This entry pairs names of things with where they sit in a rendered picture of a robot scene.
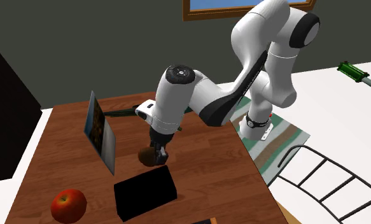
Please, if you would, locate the striped patterned robot stand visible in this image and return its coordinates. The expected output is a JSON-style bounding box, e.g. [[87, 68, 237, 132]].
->
[[229, 95, 311, 188]]

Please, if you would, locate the upright picture panel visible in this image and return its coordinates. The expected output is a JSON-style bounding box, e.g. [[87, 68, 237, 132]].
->
[[83, 90, 116, 177]]

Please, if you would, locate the brown round fruit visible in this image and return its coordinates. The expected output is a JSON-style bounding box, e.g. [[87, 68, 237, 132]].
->
[[137, 146, 158, 167]]

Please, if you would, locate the red apple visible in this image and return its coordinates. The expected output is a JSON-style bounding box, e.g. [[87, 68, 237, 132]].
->
[[50, 188, 88, 224]]

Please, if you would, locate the black box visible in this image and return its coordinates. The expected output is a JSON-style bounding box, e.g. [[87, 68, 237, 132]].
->
[[113, 165, 178, 223]]

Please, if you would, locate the brown wooden table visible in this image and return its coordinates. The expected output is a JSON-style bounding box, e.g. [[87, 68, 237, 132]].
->
[[4, 91, 290, 224]]

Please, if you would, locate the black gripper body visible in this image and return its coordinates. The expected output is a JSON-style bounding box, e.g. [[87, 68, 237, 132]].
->
[[149, 127, 175, 147]]

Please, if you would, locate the dark cabinet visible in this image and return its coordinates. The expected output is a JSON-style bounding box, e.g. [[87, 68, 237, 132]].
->
[[0, 30, 43, 184]]

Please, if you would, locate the black wire chair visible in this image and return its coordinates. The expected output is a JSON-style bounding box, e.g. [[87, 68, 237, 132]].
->
[[276, 144, 371, 224]]

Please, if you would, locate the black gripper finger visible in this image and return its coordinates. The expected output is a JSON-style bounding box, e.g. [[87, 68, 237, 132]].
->
[[155, 143, 170, 165]]

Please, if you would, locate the green cylinder tool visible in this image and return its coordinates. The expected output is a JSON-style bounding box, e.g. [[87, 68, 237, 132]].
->
[[337, 60, 371, 94]]

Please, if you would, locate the dark book with orange edge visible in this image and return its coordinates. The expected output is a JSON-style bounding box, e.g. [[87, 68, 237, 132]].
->
[[190, 217, 219, 224]]

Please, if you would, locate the wooden framed window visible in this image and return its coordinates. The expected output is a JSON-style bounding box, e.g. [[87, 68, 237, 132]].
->
[[182, 0, 317, 22]]

